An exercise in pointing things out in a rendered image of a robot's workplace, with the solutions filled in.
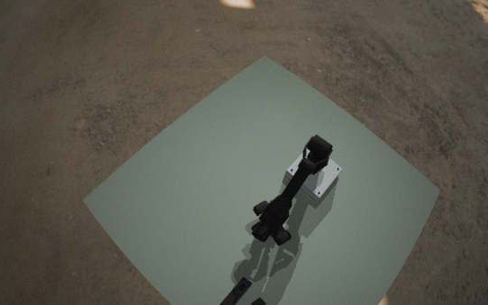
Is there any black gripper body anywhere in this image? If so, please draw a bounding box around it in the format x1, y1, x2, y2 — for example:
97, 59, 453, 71
253, 201, 292, 246

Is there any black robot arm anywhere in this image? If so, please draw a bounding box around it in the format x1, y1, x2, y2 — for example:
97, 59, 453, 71
252, 135, 333, 242

